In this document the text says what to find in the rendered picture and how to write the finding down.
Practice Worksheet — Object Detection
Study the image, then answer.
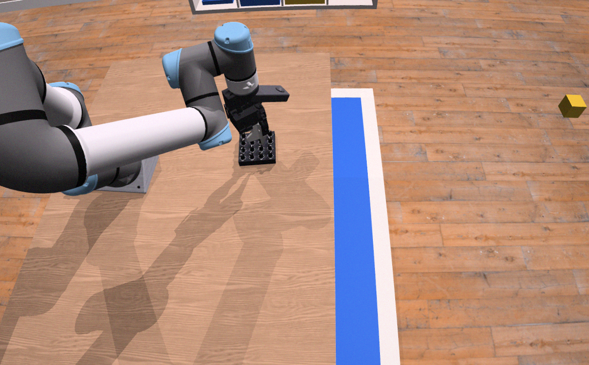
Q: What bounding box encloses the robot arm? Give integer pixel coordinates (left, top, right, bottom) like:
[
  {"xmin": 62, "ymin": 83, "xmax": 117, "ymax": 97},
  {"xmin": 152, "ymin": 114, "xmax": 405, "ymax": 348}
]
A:
[{"xmin": 0, "ymin": 22, "xmax": 259, "ymax": 196}]

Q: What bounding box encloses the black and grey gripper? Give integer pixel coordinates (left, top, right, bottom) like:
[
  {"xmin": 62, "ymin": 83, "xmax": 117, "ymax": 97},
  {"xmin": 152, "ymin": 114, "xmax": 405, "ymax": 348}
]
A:
[{"xmin": 222, "ymin": 84, "xmax": 269, "ymax": 145}]

